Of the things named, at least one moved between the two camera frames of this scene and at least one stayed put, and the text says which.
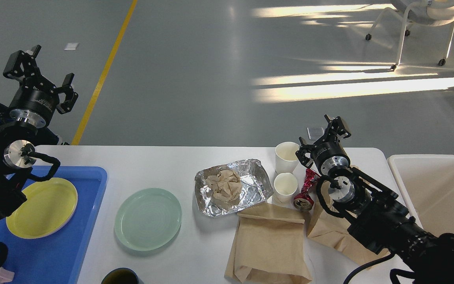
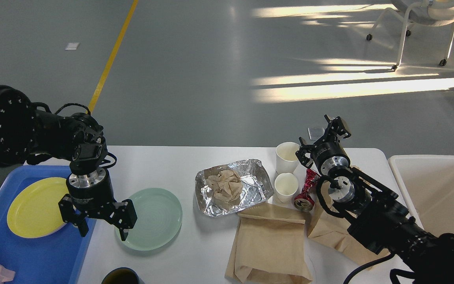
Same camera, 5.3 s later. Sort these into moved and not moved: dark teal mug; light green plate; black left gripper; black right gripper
Moved: black left gripper
Not moved: black right gripper; light green plate; dark teal mug
